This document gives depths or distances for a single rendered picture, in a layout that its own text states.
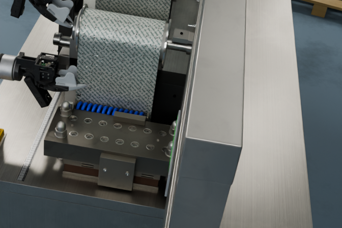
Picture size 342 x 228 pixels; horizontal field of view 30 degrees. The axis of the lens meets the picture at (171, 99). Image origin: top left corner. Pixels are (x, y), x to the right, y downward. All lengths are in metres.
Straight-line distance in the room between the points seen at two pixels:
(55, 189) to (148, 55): 0.47
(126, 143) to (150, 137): 0.08
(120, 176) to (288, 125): 0.65
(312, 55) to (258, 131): 3.20
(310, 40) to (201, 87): 3.65
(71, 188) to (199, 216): 0.90
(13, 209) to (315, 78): 2.69
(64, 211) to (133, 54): 0.50
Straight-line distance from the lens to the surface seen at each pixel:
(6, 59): 1.91
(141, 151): 1.78
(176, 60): 2.41
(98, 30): 1.80
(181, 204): 0.98
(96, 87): 1.89
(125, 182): 1.82
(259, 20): 1.65
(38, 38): 2.47
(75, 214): 1.89
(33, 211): 1.93
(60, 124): 1.79
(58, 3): 1.85
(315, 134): 3.73
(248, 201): 1.12
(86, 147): 1.78
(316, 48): 4.55
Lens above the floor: 2.22
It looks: 37 degrees down
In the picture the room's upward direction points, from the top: 9 degrees clockwise
